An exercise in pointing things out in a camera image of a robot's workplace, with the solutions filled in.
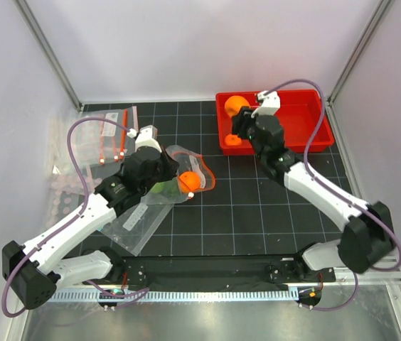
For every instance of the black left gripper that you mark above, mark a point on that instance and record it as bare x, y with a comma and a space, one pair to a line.
170, 166

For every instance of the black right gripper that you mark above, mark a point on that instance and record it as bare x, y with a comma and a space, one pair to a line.
242, 121

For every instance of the dark green lime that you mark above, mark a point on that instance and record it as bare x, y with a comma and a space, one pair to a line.
171, 188

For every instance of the orange fruit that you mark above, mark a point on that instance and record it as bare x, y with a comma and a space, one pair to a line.
189, 181
234, 104

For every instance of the orange zipper clear bag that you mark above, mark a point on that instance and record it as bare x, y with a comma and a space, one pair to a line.
187, 161

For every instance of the light green lime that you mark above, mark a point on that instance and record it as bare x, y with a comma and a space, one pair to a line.
158, 187

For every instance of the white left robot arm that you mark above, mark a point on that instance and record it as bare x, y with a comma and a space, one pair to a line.
36, 269

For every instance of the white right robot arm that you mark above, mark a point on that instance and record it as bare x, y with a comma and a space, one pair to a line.
366, 229

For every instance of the pink zipper bag stack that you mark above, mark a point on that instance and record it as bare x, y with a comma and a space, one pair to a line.
94, 142

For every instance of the clear blue zipper bag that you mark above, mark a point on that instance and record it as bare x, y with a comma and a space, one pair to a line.
136, 226

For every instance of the pink dotted clear bag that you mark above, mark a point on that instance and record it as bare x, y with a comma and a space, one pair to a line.
66, 191

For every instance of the red plastic tray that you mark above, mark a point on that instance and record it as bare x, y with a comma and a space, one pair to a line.
298, 114

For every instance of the black grid cutting mat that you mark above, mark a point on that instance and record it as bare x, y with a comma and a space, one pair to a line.
245, 213

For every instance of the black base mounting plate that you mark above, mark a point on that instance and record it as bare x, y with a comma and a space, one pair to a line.
214, 273

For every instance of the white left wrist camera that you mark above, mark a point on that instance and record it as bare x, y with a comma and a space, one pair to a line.
147, 138

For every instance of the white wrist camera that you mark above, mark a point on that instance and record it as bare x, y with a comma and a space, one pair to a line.
268, 103
147, 138

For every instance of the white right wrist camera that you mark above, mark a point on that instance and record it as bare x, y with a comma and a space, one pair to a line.
268, 103

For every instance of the perforated aluminium rail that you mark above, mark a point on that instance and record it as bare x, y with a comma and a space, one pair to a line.
92, 295

